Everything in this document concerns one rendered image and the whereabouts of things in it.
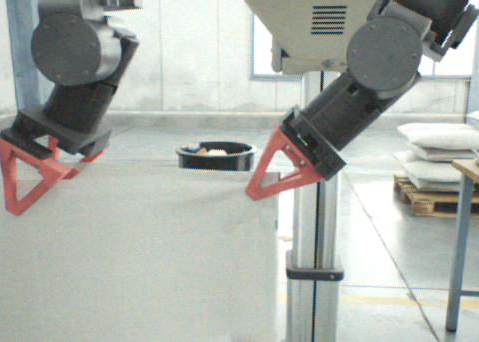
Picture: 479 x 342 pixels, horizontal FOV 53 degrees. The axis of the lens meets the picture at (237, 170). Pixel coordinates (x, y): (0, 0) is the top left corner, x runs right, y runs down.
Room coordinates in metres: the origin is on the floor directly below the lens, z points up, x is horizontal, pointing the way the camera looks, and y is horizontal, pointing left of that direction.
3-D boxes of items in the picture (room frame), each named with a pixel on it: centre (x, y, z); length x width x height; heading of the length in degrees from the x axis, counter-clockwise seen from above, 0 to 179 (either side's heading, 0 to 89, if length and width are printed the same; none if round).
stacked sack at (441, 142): (3.65, -1.64, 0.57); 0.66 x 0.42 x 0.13; 78
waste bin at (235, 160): (2.79, 0.12, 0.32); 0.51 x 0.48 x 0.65; 175
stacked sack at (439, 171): (3.60, -1.64, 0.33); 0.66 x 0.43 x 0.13; 85
